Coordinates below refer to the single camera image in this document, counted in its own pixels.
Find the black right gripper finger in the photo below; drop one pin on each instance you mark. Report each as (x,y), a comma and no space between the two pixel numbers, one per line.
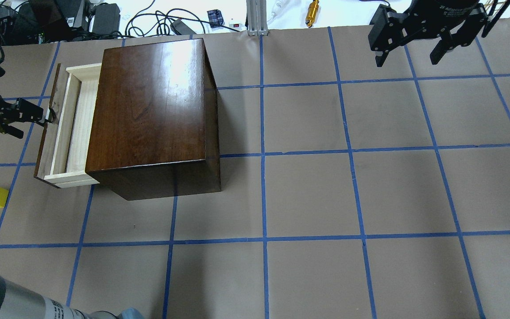
(381,55)
(440,50)

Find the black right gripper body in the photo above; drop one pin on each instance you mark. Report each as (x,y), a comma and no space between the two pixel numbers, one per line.
(452,9)

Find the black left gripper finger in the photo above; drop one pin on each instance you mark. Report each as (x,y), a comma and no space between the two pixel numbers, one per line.
(12,131)
(50,117)

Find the light wood drawer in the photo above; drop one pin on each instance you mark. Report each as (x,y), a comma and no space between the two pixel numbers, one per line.
(61,160)

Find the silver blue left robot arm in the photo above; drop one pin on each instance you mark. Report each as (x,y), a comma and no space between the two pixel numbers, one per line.
(17,302)

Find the dark wooden drawer cabinet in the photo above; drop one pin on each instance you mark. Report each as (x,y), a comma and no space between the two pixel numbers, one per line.
(155,124)

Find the black power adapter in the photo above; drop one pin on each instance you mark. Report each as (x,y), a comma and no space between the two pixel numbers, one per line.
(178,27)

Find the aluminium frame post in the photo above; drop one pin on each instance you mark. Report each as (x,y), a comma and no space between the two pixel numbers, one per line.
(257,18)

